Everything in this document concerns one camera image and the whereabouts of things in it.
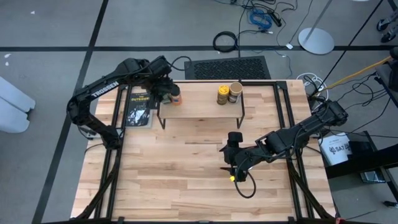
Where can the black-lid orange spice jar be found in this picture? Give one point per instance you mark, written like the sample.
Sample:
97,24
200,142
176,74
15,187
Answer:
176,99

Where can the pale blue cushion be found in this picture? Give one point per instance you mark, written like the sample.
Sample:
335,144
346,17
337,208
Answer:
12,109

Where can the black paperback book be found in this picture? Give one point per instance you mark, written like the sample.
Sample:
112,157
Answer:
138,115

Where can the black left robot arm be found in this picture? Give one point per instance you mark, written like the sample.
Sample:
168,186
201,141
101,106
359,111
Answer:
102,90

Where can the yellow-lid spice jar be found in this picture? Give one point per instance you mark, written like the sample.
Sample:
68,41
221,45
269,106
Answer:
223,95

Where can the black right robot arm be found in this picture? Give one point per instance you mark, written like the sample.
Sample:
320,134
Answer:
311,124

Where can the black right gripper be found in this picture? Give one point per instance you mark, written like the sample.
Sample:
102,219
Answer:
239,157

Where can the white round stand base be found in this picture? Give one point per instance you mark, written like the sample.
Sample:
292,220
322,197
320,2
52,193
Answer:
315,42

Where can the black perforated floor mat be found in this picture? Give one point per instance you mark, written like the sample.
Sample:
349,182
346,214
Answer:
227,68

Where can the small white adapter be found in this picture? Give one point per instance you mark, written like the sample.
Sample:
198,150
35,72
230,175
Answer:
289,46

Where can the black side cart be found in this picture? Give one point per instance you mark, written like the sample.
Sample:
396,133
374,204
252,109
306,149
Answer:
367,161

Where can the tan-lid spice jar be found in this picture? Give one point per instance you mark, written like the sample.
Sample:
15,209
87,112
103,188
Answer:
235,90

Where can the black power strip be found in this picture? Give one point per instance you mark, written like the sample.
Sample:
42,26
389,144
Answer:
275,19

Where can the red clamp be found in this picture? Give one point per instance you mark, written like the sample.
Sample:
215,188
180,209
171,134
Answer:
339,221

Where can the white labelled box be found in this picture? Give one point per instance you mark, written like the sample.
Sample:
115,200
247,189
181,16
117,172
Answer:
335,152

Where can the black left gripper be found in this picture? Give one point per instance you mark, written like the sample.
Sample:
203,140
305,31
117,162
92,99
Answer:
161,87

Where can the wooden shelf riser black legs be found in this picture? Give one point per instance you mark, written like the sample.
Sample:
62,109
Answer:
199,107

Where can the black metal table frame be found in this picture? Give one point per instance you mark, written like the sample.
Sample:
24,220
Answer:
280,99

